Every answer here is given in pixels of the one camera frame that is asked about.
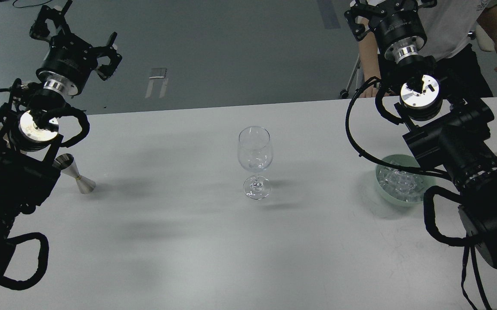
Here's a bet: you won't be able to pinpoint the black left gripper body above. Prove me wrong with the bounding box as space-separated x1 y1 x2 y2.
36 34 98 96

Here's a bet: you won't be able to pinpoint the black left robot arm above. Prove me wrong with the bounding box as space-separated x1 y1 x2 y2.
0 0 122 291

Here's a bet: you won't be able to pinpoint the metal floor plate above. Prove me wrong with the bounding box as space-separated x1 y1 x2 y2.
148 67 168 79

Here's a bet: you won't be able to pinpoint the person in white shirt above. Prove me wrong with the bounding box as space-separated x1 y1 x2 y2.
357 0 497 99

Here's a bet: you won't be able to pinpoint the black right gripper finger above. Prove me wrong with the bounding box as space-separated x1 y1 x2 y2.
404 0 438 11
344 0 389 42

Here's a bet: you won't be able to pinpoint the green bowl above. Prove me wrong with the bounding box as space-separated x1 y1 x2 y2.
375 165 436 207

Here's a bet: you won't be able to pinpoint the steel double jigger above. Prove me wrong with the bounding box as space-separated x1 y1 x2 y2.
53 153 96 194

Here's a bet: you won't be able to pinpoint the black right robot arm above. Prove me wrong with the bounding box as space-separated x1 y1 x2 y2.
344 0 497 310

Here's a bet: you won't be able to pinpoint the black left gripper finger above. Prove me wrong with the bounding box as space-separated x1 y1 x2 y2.
29 0 73 43
90 32 122 81

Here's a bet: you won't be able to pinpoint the clear ice cubes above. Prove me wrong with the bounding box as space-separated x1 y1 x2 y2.
378 167 426 203

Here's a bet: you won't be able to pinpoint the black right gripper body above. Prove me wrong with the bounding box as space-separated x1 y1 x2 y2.
369 9 427 61

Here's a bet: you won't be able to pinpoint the clear wine glass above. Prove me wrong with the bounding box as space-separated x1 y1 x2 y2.
237 126 273 200

